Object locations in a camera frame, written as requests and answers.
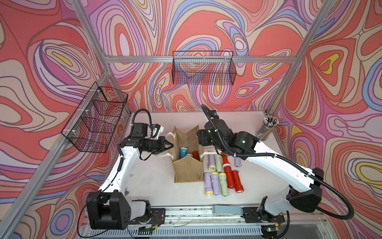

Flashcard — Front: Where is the blue flashlight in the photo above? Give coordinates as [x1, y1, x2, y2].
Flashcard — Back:
[179, 147, 188, 159]

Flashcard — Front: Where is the brown burlap tote bag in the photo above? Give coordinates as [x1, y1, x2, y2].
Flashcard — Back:
[161, 125, 208, 183]

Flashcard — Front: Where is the green flashlight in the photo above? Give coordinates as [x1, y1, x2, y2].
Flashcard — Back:
[214, 154, 223, 173]
[218, 173, 230, 197]

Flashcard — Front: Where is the red white flashlight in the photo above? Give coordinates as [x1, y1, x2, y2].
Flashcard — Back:
[221, 152, 230, 168]

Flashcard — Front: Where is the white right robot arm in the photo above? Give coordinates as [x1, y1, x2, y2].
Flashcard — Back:
[197, 119, 323, 217]

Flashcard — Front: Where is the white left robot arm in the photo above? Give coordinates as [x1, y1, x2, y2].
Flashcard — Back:
[86, 136, 174, 230]

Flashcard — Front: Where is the metal cup with pencils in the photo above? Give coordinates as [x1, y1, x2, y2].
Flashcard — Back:
[255, 115, 279, 141]

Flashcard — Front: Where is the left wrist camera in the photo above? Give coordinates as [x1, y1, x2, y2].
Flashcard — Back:
[130, 122, 164, 139]

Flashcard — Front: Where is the black wire basket left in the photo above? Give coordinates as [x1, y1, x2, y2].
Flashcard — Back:
[61, 83, 128, 153]

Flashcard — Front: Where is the black wire basket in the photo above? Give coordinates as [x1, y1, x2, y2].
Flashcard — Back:
[61, 83, 128, 153]
[172, 50, 237, 86]

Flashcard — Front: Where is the black wire basket back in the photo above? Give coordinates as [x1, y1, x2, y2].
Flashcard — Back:
[172, 50, 237, 86]

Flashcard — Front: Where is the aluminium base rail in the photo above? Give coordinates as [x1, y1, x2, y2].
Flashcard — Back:
[78, 205, 334, 239]

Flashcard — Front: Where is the black corrugated cable right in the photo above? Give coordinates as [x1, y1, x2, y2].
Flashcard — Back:
[200, 104, 355, 221]

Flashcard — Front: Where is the aluminium frame post left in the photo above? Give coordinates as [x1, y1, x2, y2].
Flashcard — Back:
[70, 0, 132, 116]

